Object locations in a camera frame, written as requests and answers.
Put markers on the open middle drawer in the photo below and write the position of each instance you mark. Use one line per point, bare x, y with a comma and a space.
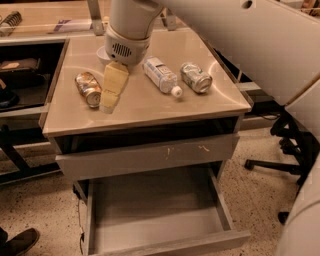
171, 212

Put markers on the left metal bracket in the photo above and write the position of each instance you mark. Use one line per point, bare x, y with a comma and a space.
95, 14

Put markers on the black spiral brush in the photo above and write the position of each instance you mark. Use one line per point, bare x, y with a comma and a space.
8, 25

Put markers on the black office chair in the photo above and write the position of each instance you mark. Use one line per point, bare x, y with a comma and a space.
296, 142

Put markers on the white bowl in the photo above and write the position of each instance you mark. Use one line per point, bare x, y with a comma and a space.
102, 56

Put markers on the middle metal bracket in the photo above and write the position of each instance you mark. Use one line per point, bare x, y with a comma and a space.
169, 20

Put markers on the green soda can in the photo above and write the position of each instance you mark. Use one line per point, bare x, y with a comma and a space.
197, 79

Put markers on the orange soda can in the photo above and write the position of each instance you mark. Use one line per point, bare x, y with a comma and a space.
89, 87

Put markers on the dark shoe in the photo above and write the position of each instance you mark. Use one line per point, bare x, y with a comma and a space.
19, 244

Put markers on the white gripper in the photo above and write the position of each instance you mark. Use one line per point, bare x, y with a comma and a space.
128, 50

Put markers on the dark bag on shelf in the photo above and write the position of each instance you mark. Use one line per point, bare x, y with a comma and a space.
21, 67

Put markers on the grey drawer cabinet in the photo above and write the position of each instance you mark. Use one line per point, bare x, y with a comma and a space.
147, 130

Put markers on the clear plastic water bottle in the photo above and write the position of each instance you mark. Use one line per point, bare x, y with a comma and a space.
164, 79

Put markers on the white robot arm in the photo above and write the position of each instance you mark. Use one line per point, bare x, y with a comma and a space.
277, 46

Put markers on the purple white paper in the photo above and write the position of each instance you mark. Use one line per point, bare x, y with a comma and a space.
66, 26

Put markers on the metal bracket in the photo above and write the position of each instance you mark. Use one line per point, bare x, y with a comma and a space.
95, 14
169, 20

